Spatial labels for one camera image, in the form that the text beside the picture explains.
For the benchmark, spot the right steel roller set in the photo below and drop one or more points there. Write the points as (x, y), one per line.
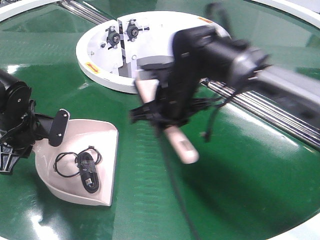
(265, 109)

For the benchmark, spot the white outer rim right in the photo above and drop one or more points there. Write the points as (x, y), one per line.
(294, 9)

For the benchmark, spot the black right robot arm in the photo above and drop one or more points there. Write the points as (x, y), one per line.
(245, 68)

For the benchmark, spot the pink hand brush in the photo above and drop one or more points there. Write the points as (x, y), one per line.
(178, 140)

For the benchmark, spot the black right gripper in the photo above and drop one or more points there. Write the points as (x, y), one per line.
(178, 80)

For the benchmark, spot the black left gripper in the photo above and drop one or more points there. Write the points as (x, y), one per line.
(17, 142)

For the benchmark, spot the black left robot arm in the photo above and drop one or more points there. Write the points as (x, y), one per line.
(15, 96)

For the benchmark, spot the pink plastic dustpan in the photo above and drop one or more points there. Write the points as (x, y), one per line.
(81, 170)

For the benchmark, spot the rear steel roller set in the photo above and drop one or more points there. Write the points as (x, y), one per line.
(85, 12)

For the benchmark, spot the white central ring housing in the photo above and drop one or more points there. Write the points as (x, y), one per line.
(118, 66)

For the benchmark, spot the orange rear warning sticker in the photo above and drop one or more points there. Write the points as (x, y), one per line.
(205, 20)

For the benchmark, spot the orange arrow warning sticker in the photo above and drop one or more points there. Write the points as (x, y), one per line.
(91, 68)

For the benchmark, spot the right black bearing mount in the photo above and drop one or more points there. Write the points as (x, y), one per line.
(133, 30)

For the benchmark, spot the left black bearing mount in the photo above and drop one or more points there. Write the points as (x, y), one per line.
(113, 37)

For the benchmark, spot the white outer rim left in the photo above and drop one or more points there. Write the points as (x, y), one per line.
(10, 8)

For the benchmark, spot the steel roller set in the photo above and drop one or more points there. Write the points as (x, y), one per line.
(85, 12)
(265, 109)

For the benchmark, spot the black bearing mount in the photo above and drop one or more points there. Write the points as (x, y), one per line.
(113, 37)
(133, 30)

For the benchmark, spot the white rim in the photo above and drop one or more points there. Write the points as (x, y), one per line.
(294, 9)
(10, 8)

